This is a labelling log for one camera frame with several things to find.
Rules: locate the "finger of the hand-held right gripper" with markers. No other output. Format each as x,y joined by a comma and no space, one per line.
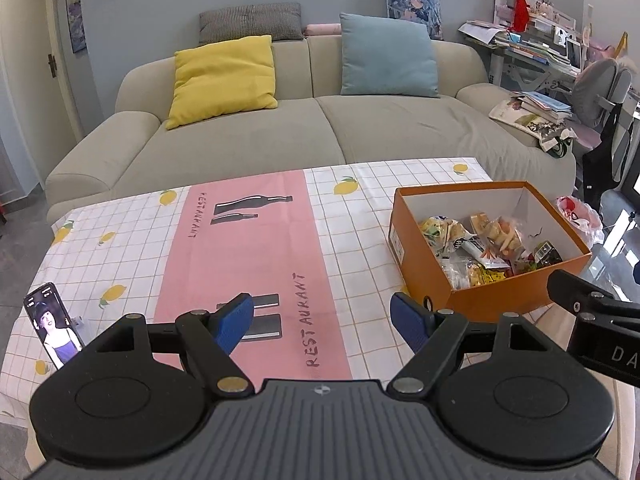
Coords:
575,290
636,272

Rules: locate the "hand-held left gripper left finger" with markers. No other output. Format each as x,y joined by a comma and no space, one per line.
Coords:
235,320

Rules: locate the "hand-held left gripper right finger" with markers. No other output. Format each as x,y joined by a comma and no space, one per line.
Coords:
410,320

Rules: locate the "black snack packet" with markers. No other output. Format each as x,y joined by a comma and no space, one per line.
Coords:
547,254

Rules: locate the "clear puffed rice packet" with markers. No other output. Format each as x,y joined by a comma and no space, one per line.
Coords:
454,272

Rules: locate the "orange cardboard box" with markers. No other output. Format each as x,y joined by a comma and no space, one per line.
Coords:
490,302

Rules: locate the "yellow waffle cake packet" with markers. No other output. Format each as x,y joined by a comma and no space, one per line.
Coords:
484,275

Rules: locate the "clear bag of colourful crisps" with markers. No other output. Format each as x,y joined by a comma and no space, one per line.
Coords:
505,237

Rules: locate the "yellow and green chip bag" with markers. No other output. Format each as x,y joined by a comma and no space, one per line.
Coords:
442,232

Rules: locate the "white packet with orange strips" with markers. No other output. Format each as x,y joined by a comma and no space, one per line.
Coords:
472,247

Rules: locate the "orange snack packet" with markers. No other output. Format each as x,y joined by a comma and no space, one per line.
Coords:
480,222

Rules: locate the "pink and white printed tablecloth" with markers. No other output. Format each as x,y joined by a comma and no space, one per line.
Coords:
200,260

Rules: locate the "pink plastic bag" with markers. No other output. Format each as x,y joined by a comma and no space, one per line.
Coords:
580,217

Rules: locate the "black hanging bag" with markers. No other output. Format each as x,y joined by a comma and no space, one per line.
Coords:
605,155

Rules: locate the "phone stand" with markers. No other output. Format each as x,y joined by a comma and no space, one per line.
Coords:
79,327

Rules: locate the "smartphone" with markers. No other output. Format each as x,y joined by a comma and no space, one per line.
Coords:
52,327

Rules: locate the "grey desk chair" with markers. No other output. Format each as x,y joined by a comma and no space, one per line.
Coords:
597,90

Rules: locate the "stack of books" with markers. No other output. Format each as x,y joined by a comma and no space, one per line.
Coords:
542,105

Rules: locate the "beige sofa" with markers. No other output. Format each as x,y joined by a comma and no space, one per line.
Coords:
280,130

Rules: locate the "white laptop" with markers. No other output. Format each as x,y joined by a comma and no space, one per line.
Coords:
574,54

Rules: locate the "cluttered grey desk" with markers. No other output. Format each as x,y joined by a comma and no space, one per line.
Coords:
525,67

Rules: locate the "yellow cushion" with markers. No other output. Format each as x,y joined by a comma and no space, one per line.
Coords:
225,80

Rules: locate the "pile of books and papers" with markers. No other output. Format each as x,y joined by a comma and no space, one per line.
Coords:
500,37

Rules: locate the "light blue cushion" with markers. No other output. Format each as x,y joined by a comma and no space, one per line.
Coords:
390,55

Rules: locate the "grey striped cushion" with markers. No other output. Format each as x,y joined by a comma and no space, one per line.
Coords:
250,22

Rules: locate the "pink rolled blanket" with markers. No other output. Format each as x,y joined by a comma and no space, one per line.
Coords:
324,30

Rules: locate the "white door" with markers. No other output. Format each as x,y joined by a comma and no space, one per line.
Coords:
30,85

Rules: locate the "printed figure pillow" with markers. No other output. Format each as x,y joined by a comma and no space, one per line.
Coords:
412,7

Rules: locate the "wall poster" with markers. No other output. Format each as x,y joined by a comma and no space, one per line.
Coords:
76,10

